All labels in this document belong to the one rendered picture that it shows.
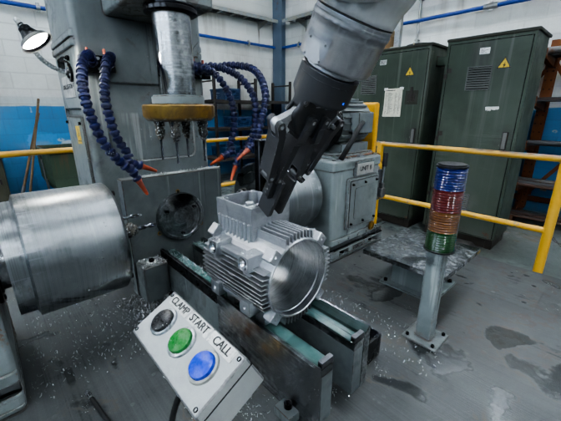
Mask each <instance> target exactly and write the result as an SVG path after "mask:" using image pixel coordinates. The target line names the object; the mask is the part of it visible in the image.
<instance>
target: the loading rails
mask: <svg viewBox="0 0 561 421"><path fill-rule="evenodd" d="M203 240H204V243H203ZM207 241H208V239H206V238H204V237H201V241H199V242H194V243H193V244H192V247H193V255H194V263H195V264H194V263H193V262H192V261H190V259H189V260H188V258H187V257H185V256H184V259H183V257H182V256H183V255H182V254H180V253H179V252H178V251H176V250H175V249H171V250H172V251H171V250H167V251H166V250H165V249H164V248H163V249H160V251H161V257H163V258H165V260H166V261H167V262H168V267H169V280H170V288H171V292H169V293H167V294H164V300H165V299H167V298H168V297H169V296H170V295H171V294H172V293H173V292H176V293H177V294H178V295H180V296H181V297H182V298H183V299H184V300H185V301H186V302H187V303H188V304H189V305H191V306H192V307H193V308H194V309H195V310H196V311H197V312H198V313H199V314H200V315H201V316H202V317H203V318H204V319H205V320H206V321H207V322H208V323H209V324H210V325H212V326H213V327H214V328H215V329H216V330H217V331H218V332H219V333H220V334H221V335H223V336H224V337H225V338H226V339H227V340H228V341H229V342H230V343H231V344H232V345H234V346H235V347H236V348H237V349H238V350H239V351H240V352H241V353H242V354H244V355H245V356H246V357H247V358H248V359H249V360H250V361H251V362H252V363H253V366H254V367H255V368H256V369H257V370H258V371H259V373H260V374H261V375H262V376H263V378H264V380H263V382H262V383H261V384H262V385H263V386H264V387H265V388H266V389H267V390H269V391H270V392H271V393H272V394H273V395H274V396H275V397H276V398H277V399H278V400H279V402H278V403H277V404H275V406H274V413H275V415H276V416H277V417H278V418H279V419H280V420H281V421H297V420H298V419H299V420H300V421H324V420H325V419H326V418H327V417H328V416H329V415H330V412H331V386H332V382H334V383H335V384H337V385H338V386H339V387H341V388H342V389H344V390H345V391H346V392H347V393H349V394H350V395H351V394H352V393H353V392H354V391H356V390H357V389H358V388H359V386H361V385H362V384H363V383H364V382H365V380H366V364H367V355H368V347H369V338H370V330H371V325H370V324H368V323H367V322H364V321H362V320H361V319H359V318H358V317H355V316H353V315H351V314H350V313H349V312H346V311H344V310H342V309H341V308H339V307H337V306H335V305H333V304H332V303H330V302H328V301H326V300H324V299H323V298H320V300H319V301H317V300H316V299H315V298H314V300H313V301H312V302H311V309H308V312H305V315H302V316H301V317H299V319H298V320H297V319H296V321H295V322H294V321H293V320H292V323H291V322H289V324H287V323H286V324H283V323H282V322H279V323H278V325H277V326H275V325H273V324H271V323H269V324H267V325H266V326H264V325H263V324H262V323H260V322H258V321H257V320H256V319H255V315H254V316H253V317H247V316H246V315H245V314H244V313H242V312H241V311H240V303H239V302H238V303H236V304H234V303H233V302H232V301H231V300H230V299H229V298H227V293H225V294H223V295H221V296H219V295H217V294H216V293H215V292H213V291H212V287H211V278H212V277H211V276H209V275H206V274H207V271H205V270H206V269H205V268H204V266H205V265H204V264H203V263H204V262H205V261H203V259H205V258H204V257H203V255H205V253H204V252H203V250H205V249H204V248H203V247H204V246H207V245H206V244H205V242H207ZM200 242H201V243H200ZM196 243H197V244H196ZM198 245H199V246H198ZM201 245H202V246H201ZM171 252H172V253H173V254H170V253H171ZM174 252H175V254H174ZM177 253H178V255H177ZM174 255H177V258H178V259H177V258H176V257H175V256H174ZM180 257H181V258H180ZM186 258H187V259H186ZM182 259H183V262H182ZM186 260H187V261H186ZM187 262H188V263H187ZM191 263H192V265H190V264H191ZM188 264H189V265H188ZM200 264H201V265H200ZM186 265H187V266H186ZM190 266H192V267H191V268H190ZM195 266H196V267H195ZM202 266H203V269H201V267H202ZM192 269H193V270H192ZM195 269H196V271H195ZM201 270H202V271H201ZM203 271H204V272H205V273H203ZM199 273H200V274H199ZM205 275H206V276H205Z"/></svg>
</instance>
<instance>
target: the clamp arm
mask: <svg viewBox="0 0 561 421"><path fill-rule="evenodd" d="M265 140H266V139H255V145H254V146H255V190H258V191H260V192H262V191H263V188H264V186H265V183H266V179H265V178H264V177H263V175H262V174H261V173H260V172H259V168H260V162H261V158H262V155H263V150H264V147H265Z"/></svg>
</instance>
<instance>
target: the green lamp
mask: <svg viewBox="0 0 561 421"><path fill-rule="evenodd" d="M456 240H457V233H456V234H453V235H443V234H438V233H435V232H432V231H430V230H428V229H427V234H426V239H425V247H426V248H427V249H428V250H430V251H434V252H437V253H444V254H447V253H452V252H454V250H455V245H456Z"/></svg>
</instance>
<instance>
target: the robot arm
mask: <svg viewBox="0 0 561 421"><path fill-rule="evenodd" d="M415 2H416V0H317V2H316V3H315V6H314V8H313V10H314V11H313V14H312V15H311V20H310V22H309V24H308V27H307V30H306V33H305V36H304V38H303V41H302V43H301V51H302V53H303V54H304V55H305V56H304V57H303V58H302V60H301V64H300V67H299V68H298V71H297V74H296V77H295V80H294V83H293V87H294V97H293V99H292V100H291V102H290V103H288V105H287V107H286V111H285V112H284V113H282V114H279V115H277V116H276V115H275V114H274V113H271V114H269V115H268V116H267V125H268V132H267V136H266V140H265V147H264V150H263V155H262V158H261V162H260V168H259V172H260V173H261V174H262V175H263V177H264V178H265V179H266V183H265V186H264V188H263V191H262V196H261V198H260V201H259V203H258V206H259V207H260V208H261V210H262V211H263V212H264V213H265V215H266V216H267V217H269V216H271V215H272V213H273V211H274V210H275V211H276V212H277V213H278V214H280V213H282V212H283V210H284V208H285V206H286V203H287V201H288V200H289V198H290V196H291V193H292V191H293V190H294V187H295V185H296V182H297V181H299V183H303V182H304V181H305V179H304V178H303V177H302V176H303V175H304V174H306V175H310V174H311V172H312V171H313V170H314V168H315V167H316V164H317V163H318V161H319V160H320V158H321V157H322V155H323V154H324V152H325V150H326V148H327V147H328V145H329V144H330V142H331V141H332V139H333V137H334V136H335V134H336V133H337V132H338V131H339V130H340V129H341V127H342V126H343V125H344V123H345V122H344V121H343V120H342V119H340V118H339V117H338V116H337V114H338V111H342V110H344V109H346V108H347V106H348V104H349V103H350V101H351V98H352V96H353V95H354V93H355V92H356V89H357V87H358V85H359V83H360V82H359V81H363V80H367V79H368V78H369V77H370V75H371V72H372V70H373V69H374V67H375V66H376V64H377V61H378V59H379V58H380V56H381V54H382V51H383V49H384V48H385V47H386V45H387V44H388V42H389V40H390V37H391V35H392V33H393V31H394V29H395V28H396V26H397V25H398V23H399V22H400V21H401V19H402V18H403V16H404V15H405V14H406V13H407V12H408V11H409V10H410V8H411V7H412V6H413V5H414V3H415ZM308 164H309V165H308ZM288 171H289V172H288Z"/></svg>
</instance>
